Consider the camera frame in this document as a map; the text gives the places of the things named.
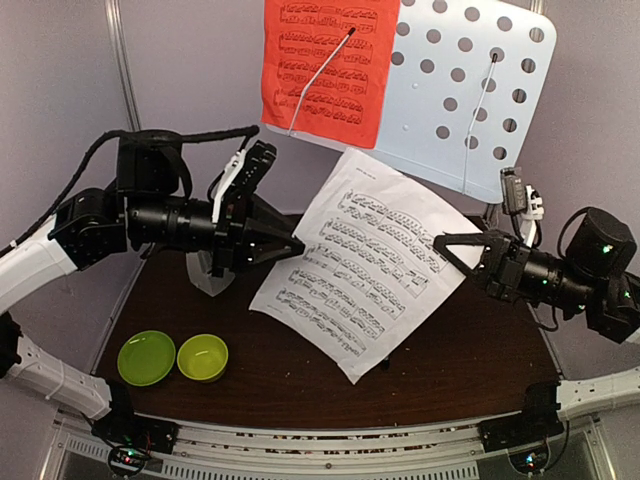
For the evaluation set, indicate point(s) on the right aluminium corner post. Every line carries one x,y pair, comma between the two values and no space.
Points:
491,216

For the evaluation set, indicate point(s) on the grey metronome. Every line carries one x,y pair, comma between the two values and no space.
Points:
200,272

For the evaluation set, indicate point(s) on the green plate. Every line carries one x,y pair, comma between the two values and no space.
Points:
146,358

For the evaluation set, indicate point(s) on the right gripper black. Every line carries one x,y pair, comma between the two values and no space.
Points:
502,263

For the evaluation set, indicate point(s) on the yellow-green bowl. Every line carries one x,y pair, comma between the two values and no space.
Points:
203,358

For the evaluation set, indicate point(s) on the white perforated music stand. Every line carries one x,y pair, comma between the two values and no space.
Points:
463,85

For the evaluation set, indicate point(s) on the left aluminium corner post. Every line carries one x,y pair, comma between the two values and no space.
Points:
118,43

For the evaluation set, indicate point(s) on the white sheet music page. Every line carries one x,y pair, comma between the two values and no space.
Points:
369,275

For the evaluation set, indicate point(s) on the aluminium front rail frame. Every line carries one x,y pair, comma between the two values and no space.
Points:
443,450

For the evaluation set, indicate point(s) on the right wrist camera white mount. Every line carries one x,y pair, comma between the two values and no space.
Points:
523,205

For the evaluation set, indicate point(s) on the red sheet music page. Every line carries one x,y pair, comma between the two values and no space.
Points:
326,66

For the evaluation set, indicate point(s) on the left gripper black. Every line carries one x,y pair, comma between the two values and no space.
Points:
229,243

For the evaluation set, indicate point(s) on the aluminium corner post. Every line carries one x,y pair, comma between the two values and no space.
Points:
118,43
491,216

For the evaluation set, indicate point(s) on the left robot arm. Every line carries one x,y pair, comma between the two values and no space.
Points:
80,229

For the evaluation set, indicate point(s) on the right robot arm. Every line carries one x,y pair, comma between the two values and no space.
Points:
586,276

